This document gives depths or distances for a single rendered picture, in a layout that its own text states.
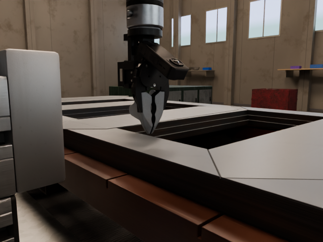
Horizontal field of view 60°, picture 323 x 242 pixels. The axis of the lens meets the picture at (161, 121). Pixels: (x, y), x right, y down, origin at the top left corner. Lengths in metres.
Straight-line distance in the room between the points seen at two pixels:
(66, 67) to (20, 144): 12.17
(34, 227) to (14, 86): 0.49
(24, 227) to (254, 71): 10.10
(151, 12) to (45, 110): 0.41
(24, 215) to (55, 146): 0.52
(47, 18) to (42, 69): 12.11
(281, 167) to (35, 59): 0.30
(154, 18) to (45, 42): 11.58
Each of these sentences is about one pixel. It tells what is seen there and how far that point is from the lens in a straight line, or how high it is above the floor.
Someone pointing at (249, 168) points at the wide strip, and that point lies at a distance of 0.37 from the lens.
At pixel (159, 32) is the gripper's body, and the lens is 0.58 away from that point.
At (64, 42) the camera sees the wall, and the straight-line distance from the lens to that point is 12.43.
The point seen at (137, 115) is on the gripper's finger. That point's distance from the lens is 0.59.
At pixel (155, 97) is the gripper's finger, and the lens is 0.58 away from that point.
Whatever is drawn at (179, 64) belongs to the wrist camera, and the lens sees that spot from 0.52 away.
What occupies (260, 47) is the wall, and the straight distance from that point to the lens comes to 10.47.
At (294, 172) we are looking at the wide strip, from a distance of 0.37.
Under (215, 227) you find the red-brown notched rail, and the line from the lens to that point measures 0.31.
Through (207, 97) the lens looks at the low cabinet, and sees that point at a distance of 7.19.
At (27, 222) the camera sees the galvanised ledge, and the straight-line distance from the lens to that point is 0.68.
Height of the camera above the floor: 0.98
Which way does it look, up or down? 9 degrees down
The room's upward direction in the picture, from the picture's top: straight up
